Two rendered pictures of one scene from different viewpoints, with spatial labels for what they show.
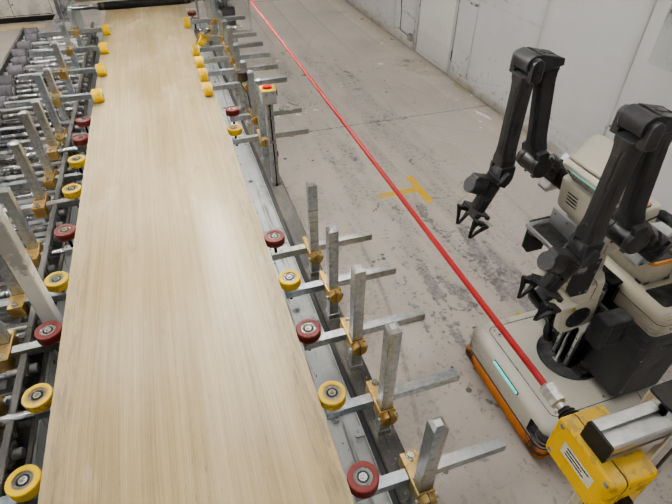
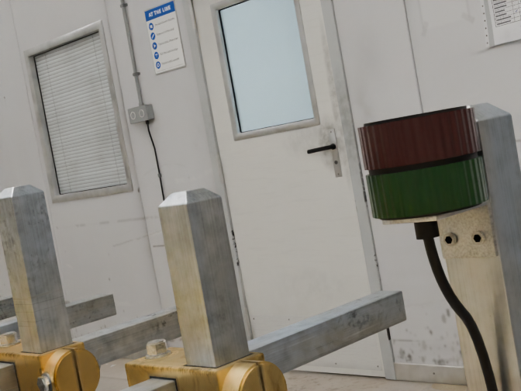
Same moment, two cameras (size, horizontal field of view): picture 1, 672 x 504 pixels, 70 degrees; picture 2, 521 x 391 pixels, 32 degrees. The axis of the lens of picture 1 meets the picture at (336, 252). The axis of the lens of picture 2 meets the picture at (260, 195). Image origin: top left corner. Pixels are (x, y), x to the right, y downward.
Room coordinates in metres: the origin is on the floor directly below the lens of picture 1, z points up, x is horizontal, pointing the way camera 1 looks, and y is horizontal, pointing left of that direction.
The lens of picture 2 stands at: (2.30, 0.80, 1.12)
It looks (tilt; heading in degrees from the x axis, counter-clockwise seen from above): 3 degrees down; 334
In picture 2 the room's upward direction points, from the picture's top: 10 degrees counter-clockwise
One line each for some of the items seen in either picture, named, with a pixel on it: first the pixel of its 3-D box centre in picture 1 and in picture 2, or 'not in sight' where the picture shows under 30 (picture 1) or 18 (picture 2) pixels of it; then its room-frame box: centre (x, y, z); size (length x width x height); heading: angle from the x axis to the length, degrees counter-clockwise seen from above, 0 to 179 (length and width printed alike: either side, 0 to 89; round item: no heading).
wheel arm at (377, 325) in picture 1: (365, 329); not in sight; (1.08, -0.10, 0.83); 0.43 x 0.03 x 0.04; 108
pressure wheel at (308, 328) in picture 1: (308, 338); not in sight; (1.02, 0.09, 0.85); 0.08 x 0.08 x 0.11
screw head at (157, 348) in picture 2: not in sight; (156, 347); (3.00, 0.58, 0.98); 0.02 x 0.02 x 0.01
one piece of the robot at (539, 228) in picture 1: (562, 249); not in sight; (1.31, -0.80, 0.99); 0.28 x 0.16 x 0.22; 18
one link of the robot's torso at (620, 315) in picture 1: (574, 313); not in sight; (1.29, -0.94, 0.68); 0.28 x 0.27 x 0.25; 18
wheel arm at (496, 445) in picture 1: (431, 467); not in sight; (0.61, -0.25, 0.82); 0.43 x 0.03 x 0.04; 108
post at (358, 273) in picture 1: (356, 322); not in sight; (1.03, -0.07, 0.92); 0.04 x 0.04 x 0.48; 18
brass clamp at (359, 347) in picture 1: (353, 335); not in sight; (1.05, -0.06, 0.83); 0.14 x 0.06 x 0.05; 18
